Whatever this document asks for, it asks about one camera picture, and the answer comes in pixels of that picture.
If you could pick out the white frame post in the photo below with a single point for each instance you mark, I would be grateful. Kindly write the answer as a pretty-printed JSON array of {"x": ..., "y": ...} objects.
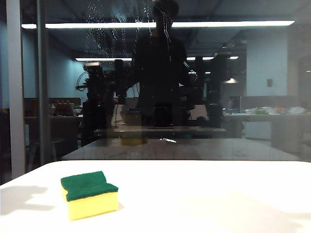
[{"x": 16, "y": 97}]

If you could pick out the yellow sponge with green pad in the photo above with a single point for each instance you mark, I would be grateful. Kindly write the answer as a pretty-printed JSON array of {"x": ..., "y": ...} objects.
[{"x": 90, "y": 206}]

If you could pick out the large glass pane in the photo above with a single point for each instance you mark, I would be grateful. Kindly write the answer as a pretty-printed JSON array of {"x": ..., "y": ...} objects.
[{"x": 267, "y": 72}]

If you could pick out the grey frame post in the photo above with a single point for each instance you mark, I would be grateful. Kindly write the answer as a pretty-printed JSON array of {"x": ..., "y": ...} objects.
[{"x": 42, "y": 97}]

